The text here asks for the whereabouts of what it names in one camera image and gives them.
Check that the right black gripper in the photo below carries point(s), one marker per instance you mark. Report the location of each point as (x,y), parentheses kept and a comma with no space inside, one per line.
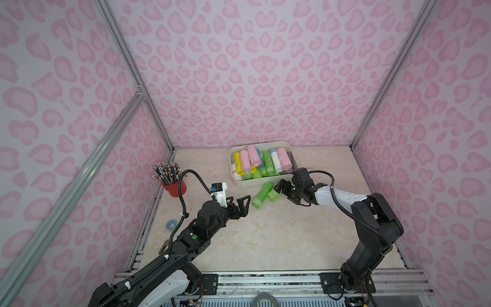
(295,189)

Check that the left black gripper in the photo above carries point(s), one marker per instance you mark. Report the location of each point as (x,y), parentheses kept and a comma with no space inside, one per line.
(231,207)

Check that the light green roll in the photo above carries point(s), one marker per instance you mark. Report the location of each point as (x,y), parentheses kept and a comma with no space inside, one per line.
(272,195)

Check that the white roll blue cap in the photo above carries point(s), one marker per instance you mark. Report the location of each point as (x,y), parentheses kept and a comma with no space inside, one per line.
(276,161)
(235,175)

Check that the pink roll with label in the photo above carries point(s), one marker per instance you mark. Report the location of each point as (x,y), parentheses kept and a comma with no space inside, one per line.
(285,161)

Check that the yellow roll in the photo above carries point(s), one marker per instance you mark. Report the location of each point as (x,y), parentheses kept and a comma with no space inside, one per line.
(238,163)

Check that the grey roll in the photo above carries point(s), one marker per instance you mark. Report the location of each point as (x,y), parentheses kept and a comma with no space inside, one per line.
(292,160)

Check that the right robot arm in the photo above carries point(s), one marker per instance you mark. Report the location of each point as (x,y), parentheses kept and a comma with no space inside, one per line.
(377,225)

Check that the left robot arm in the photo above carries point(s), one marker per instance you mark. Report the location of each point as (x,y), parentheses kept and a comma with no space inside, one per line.
(161,261)

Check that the white plastic storage box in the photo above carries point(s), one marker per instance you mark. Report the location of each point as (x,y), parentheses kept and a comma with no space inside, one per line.
(262,147)

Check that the blue tape roll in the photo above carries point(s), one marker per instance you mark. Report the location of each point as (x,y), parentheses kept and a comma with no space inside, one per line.
(171,225)

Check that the red pen holder cup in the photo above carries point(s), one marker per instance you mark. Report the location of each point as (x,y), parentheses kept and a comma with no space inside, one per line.
(174,188)

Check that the bundle of pens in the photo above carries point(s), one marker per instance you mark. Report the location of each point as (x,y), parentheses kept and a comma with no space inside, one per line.
(167,173)

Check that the small white stapler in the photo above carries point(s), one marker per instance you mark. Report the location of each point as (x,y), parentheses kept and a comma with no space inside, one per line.
(164,247)

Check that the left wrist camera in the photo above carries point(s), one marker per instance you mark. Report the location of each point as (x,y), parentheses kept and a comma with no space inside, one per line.
(219,193)

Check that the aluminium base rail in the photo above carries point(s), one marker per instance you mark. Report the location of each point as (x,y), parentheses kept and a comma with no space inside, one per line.
(191,287)

